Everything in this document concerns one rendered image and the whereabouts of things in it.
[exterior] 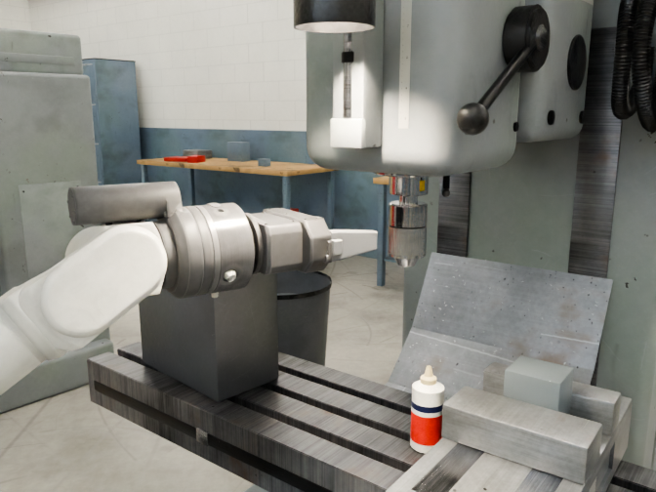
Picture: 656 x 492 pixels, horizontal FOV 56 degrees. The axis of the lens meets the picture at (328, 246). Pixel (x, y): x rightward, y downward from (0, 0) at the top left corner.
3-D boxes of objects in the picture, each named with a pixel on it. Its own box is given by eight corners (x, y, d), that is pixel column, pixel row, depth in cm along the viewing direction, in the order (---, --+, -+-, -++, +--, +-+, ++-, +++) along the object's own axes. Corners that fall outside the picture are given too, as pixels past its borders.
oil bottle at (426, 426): (432, 458, 75) (435, 375, 73) (404, 447, 78) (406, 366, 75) (447, 444, 78) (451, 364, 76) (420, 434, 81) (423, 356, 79)
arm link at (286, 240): (333, 202, 61) (221, 213, 54) (333, 296, 63) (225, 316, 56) (272, 189, 71) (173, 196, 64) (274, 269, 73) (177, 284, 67)
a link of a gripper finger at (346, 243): (373, 253, 66) (325, 261, 63) (373, 225, 66) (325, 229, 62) (382, 256, 65) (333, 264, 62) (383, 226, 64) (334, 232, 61)
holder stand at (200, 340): (217, 403, 89) (212, 271, 85) (141, 362, 104) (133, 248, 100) (279, 379, 98) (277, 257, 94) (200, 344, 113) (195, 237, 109)
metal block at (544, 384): (555, 435, 65) (560, 384, 64) (501, 420, 68) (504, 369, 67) (569, 417, 69) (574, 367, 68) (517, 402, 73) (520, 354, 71)
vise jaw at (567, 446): (584, 486, 58) (588, 448, 57) (440, 437, 67) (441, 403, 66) (599, 458, 63) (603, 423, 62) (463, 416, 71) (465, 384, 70)
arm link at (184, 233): (221, 298, 57) (94, 319, 51) (182, 289, 66) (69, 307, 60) (208, 176, 56) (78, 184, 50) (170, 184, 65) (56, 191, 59)
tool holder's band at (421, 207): (435, 211, 74) (435, 203, 74) (406, 215, 71) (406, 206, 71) (409, 206, 78) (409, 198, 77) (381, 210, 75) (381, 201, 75)
